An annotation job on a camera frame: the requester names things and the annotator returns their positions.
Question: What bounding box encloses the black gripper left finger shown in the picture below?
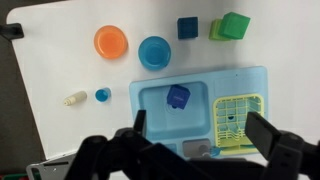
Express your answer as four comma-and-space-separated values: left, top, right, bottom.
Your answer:
64, 109, 202, 180

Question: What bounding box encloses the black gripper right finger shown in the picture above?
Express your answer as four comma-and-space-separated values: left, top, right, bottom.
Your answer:
244, 111, 320, 180

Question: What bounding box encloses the white toy bottle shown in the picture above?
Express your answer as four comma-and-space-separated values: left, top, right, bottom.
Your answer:
63, 90, 88, 108

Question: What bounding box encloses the royal blue cube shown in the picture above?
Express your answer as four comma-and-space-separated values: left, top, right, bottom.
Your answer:
166, 84, 192, 110

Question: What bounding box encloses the light blue toy sink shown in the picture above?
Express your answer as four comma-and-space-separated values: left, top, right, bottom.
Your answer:
129, 65, 269, 160

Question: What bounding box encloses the dark green cube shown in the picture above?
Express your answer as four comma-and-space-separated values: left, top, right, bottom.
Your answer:
218, 11, 252, 41

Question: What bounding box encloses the navy blue cube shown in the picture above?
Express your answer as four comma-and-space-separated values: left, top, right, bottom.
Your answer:
176, 16, 199, 40

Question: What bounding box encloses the light green cube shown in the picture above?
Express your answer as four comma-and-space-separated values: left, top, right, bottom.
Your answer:
208, 18, 231, 42

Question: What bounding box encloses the black table clamp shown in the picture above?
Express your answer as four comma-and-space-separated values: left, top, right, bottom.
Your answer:
0, 22, 25, 40

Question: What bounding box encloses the grey metal mount plate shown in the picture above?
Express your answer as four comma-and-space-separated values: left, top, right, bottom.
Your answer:
25, 152, 78, 180

